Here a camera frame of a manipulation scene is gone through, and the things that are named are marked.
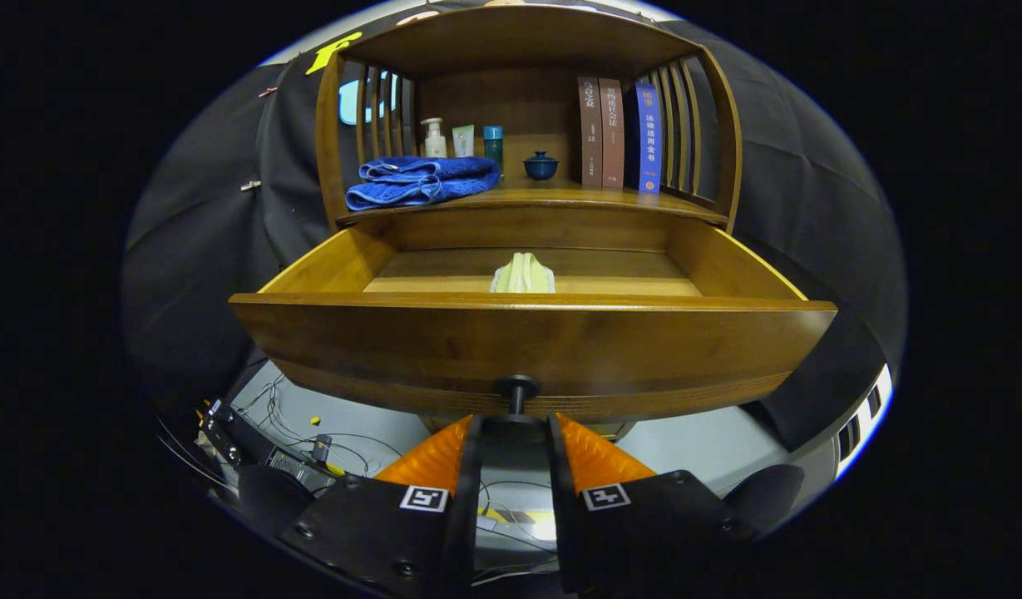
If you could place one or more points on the folded blue towel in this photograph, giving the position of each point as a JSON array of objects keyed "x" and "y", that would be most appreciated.
[{"x": 427, "y": 179}]

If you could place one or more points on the brown wooden cabinet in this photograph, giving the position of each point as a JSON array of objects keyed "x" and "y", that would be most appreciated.
[{"x": 510, "y": 42}]

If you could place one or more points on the blue lidded teacup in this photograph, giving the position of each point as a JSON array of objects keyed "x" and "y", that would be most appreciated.
[{"x": 540, "y": 168}]

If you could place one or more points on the dark brown book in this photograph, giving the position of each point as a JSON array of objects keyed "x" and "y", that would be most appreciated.
[{"x": 589, "y": 133}]

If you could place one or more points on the pale green tube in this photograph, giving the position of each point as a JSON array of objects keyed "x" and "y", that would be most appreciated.
[{"x": 463, "y": 143}]

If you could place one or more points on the white pump bottle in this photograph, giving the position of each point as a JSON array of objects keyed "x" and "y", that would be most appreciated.
[{"x": 435, "y": 146}]

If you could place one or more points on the yellow black floor tape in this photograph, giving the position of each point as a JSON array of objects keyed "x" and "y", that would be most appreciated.
[{"x": 519, "y": 520}]

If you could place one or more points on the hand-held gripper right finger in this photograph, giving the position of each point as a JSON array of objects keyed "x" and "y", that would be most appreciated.
[{"x": 635, "y": 524}]

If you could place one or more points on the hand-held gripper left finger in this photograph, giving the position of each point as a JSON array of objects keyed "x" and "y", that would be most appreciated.
[{"x": 402, "y": 532}]

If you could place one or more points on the blue book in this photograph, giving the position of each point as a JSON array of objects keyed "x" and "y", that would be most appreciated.
[{"x": 646, "y": 137}]

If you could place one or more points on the wooden countertop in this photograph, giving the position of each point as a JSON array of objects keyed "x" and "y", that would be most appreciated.
[{"x": 560, "y": 198}]

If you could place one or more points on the brown wooden drawer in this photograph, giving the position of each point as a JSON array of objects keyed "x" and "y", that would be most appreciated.
[{"x": 519, "y": 341}]

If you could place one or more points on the black backdrop cloth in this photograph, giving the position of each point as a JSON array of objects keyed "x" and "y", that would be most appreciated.
[{"x": 810, "y": 208}]

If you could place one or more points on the teal bottle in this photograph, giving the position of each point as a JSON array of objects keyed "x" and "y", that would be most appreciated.
[{"x": 494, "y": 146}]

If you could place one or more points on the reddish brown book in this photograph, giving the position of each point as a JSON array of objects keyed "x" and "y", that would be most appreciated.
[{"x": 612, "y": 133}]

